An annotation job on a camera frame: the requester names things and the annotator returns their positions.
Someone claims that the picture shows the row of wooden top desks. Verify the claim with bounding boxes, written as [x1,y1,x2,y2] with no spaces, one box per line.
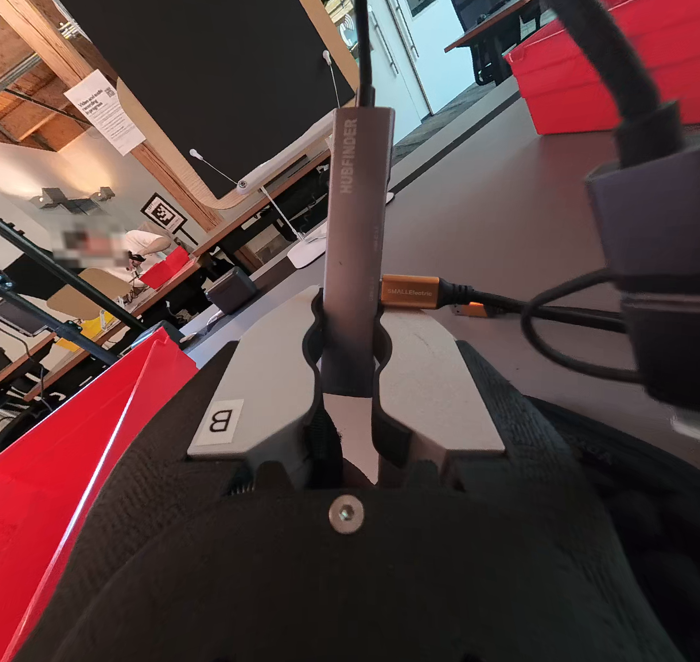
[444,0,548,86]

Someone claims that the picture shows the printed marker sign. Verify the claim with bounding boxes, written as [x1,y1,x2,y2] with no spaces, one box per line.
[141,193,184,234]

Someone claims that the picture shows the white double door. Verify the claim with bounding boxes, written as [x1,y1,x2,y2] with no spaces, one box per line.
[312,0,438,119]

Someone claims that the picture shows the white tabletop stand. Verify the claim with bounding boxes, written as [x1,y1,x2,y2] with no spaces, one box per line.
[188,50,396,269]

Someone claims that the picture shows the yellow box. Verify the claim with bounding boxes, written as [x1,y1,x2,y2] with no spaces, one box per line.
[71,317,117,352]

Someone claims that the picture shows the paper notice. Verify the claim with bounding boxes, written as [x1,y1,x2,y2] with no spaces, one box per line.
[64,70,147,156]

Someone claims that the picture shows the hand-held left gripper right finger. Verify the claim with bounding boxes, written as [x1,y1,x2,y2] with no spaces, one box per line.
[373,307,505,487]

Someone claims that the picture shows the cardboard sheet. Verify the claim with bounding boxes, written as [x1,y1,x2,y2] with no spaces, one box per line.
[46,267,132,318]

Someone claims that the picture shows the black board wooden frame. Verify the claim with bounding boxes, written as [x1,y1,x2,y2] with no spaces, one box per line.
[27,0,356,210]

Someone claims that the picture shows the computer monitor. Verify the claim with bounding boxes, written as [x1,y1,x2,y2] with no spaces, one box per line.
[0,298,55,337]

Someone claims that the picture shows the grey usb hub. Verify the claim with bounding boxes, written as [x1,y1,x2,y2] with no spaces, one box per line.
[320,106,396,397]

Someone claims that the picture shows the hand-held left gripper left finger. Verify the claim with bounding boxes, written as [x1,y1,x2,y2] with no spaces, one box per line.
[187,285,328,489]

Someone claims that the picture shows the black boom stand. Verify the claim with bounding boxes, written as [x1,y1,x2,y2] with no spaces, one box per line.
[0,219,147,330]

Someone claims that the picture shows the black honeycomb cushion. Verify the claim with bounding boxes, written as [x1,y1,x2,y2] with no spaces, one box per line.
[522,395,700,564]

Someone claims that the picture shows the black cable orange plugs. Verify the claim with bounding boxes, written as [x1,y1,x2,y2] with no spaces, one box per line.
[381,267,649,385]

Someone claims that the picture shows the small red plastic bin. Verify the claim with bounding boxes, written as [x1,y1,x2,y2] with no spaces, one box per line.
[141,247,189,290]

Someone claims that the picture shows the grey wall fixture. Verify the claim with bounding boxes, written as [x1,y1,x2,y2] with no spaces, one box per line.
[30,185,116,216]

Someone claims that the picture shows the black light stand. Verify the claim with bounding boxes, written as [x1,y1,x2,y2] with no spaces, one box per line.
[0,274,118,365]

